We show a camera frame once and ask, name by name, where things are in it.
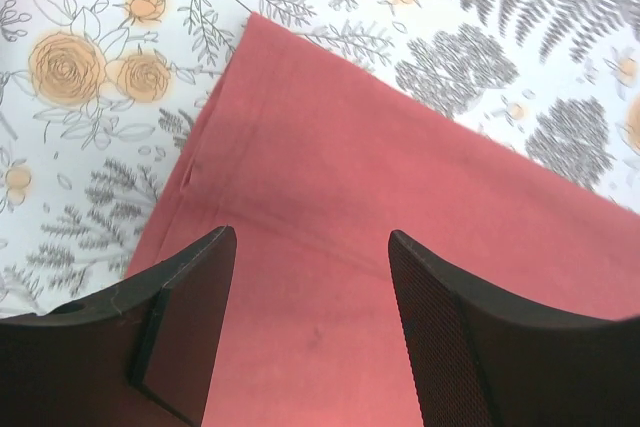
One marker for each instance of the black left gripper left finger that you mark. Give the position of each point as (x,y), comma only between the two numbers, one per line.
(139,353)

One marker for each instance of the floral tablecloth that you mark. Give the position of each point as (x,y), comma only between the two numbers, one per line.
(98,98)

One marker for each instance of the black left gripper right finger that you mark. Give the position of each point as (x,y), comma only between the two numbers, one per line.
(483,356)

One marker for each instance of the pink t-shirt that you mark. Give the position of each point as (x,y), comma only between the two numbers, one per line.
(314,163)

